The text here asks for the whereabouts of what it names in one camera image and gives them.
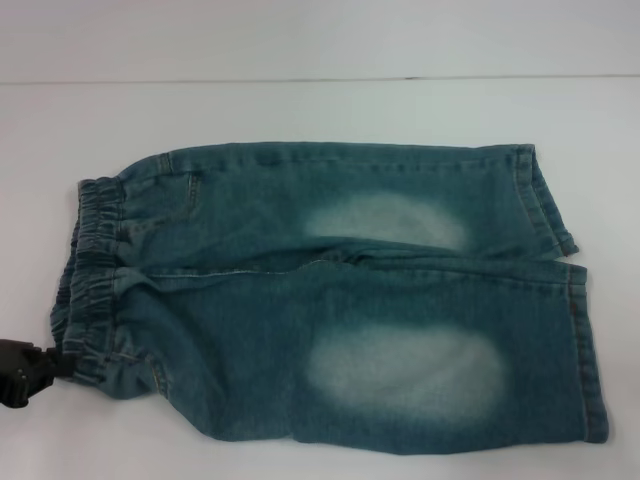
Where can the blue denim shorts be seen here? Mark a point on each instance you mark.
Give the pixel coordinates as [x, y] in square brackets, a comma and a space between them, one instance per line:
[300, 325]

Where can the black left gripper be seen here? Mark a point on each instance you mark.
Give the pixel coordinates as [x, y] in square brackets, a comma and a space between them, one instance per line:
[20, 372]

